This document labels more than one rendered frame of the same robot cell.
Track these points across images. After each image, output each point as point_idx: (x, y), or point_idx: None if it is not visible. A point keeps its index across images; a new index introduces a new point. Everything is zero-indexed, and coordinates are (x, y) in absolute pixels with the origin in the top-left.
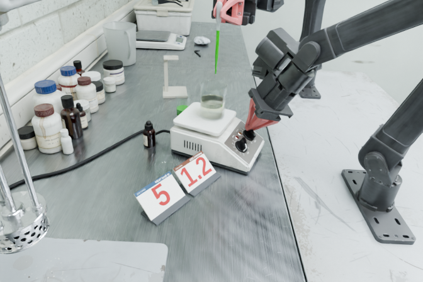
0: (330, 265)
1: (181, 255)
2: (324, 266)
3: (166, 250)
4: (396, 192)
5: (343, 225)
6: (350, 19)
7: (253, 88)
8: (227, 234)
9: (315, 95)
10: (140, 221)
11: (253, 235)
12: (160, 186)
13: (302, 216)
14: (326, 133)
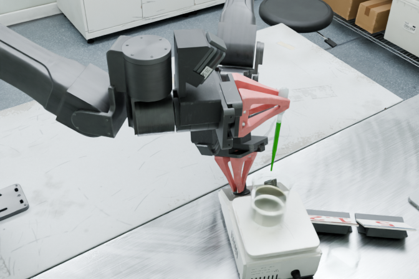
0: (318, 122)
1: (401, 189)
2: (323, 124)
3: (412, 193)
4: None
5: (275, 123)
6: (252, 4)
7: (247, 144)
8: (356, 174)
9: (19, 189)
10: (412, 231)
11: (340, 161)
12: (383, 225)
13: (290, 144)
14: (134, 158)
